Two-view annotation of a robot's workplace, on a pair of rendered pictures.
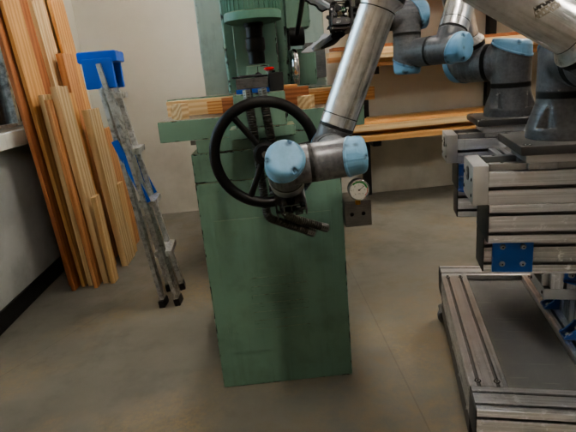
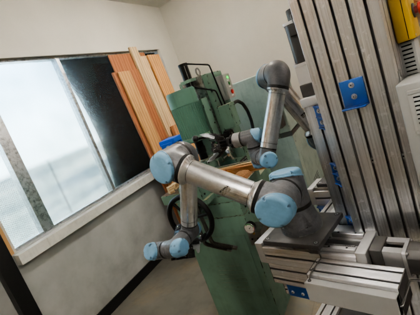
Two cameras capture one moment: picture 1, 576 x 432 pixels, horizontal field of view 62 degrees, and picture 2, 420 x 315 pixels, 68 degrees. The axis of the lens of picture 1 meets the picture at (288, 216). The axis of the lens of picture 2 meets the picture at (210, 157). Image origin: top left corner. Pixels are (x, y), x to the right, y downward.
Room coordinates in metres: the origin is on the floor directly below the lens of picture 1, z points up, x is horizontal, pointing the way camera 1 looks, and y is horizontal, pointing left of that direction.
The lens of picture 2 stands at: (0.03, -1.02, 1.38)
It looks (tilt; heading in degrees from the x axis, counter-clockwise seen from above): 10 degrees down; 34
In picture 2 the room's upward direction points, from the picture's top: 20 degrees counter-clockwise
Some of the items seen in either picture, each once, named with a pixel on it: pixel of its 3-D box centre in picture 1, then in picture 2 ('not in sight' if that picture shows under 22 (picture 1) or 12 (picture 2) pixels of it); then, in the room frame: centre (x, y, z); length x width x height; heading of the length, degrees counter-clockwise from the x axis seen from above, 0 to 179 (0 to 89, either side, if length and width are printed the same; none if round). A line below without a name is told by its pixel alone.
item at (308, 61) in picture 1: (303, 67); (239, 146); (1.77, -0.10, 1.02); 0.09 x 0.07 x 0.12; 92
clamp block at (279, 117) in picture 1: (260, 108); (195, 189); (1.39, 0.05, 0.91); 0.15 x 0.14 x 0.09; 92
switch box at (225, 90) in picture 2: not in sight; (225, 87); (1.91, -0.08, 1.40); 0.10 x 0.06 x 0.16; 2
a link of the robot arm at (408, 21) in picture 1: (406, 16); (252, 137); (1.41, -0.37, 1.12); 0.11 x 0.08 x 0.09; 91
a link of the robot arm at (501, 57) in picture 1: (509, 59); not in sight; (1.54, -0.72, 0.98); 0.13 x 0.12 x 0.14; 40
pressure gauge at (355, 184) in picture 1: (357, 191); (250, 228); (1.38, -0.21, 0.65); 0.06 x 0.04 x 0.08; 92
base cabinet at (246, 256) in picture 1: (276, 254); (246, 244); (1.70, 0.06, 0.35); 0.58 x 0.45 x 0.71; 2
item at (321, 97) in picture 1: (291, 99); (224, 173); (1.59, -0.04, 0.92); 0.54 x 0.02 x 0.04; 92
